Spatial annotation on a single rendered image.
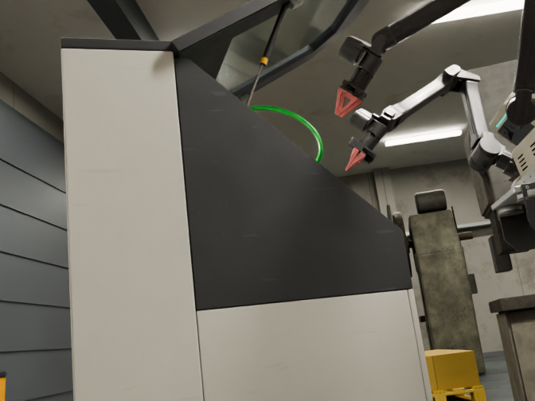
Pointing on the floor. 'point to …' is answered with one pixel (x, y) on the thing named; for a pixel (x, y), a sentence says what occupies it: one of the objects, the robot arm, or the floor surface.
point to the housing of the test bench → (127, 224)
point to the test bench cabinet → (315, 350)
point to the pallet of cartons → (454, 375)
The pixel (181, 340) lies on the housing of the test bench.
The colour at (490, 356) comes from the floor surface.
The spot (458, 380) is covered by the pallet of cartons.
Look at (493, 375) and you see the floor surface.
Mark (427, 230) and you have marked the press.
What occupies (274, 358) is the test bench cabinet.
